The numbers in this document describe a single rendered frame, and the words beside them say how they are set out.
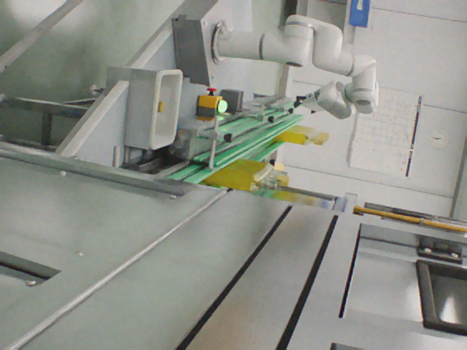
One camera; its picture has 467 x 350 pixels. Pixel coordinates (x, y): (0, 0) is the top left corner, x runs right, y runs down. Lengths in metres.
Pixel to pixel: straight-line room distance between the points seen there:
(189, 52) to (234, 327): 1.45
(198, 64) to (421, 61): 5.95
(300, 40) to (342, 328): 1.40
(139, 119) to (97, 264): 1.07
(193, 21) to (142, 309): 1.38
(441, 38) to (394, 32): 0.65
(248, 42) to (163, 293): 1.41
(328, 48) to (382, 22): 5.79
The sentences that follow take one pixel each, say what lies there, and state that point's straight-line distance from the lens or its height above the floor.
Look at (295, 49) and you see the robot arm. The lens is 1.75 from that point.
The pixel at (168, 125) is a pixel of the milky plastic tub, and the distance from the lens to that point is 1.67.
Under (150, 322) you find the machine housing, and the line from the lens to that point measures 0.40.
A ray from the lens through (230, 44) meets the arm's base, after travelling 1.81.
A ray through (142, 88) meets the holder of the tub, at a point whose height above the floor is 0.79.
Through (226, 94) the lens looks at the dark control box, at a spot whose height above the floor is 0.78.
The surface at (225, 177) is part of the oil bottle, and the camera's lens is 1.77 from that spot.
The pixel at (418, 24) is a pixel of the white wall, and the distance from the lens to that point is 7.59.
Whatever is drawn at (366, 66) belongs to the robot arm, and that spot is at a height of 1.36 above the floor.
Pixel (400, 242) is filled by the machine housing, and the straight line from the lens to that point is 0.73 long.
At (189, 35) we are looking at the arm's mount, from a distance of 1.76.
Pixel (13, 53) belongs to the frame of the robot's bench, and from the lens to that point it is 1.96.
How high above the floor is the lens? 1.43
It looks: 14 degrees down
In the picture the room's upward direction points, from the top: 101 degrees clockwise
